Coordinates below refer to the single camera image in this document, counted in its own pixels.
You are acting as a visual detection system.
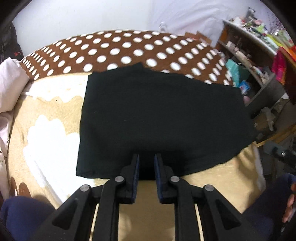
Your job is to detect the black pants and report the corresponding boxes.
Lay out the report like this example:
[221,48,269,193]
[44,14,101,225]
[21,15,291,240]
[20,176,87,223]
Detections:
[76,63,257,180]

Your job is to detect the person's right hand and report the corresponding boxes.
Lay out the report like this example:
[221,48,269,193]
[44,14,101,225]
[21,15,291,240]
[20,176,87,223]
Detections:
[282,183,295,223]

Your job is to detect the cluttered wooden shelf unit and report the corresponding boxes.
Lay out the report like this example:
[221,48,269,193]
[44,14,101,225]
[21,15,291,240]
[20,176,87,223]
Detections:
[216,14,295,115]

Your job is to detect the cardboard box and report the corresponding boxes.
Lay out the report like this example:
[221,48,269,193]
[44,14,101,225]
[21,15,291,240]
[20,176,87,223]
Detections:
[185,31,212,45]

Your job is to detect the white pillow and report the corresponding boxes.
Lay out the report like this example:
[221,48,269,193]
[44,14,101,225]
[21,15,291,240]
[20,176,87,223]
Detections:
[0,57,29,113]

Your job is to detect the black bag on wall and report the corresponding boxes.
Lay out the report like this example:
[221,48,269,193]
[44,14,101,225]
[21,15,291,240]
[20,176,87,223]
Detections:
[0,23,23,63]

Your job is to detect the brown polka dot blanket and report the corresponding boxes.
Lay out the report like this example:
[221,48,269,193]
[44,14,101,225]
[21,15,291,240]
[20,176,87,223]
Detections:
[1,30,261,240]

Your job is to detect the dark blue trouser leg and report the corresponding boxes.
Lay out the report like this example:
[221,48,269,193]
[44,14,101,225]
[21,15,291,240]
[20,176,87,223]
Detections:
[1,196,55,240]

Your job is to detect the clear plastic bottle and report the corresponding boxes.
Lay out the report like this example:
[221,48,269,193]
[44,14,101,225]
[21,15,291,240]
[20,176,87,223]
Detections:
[159,22,168,33]

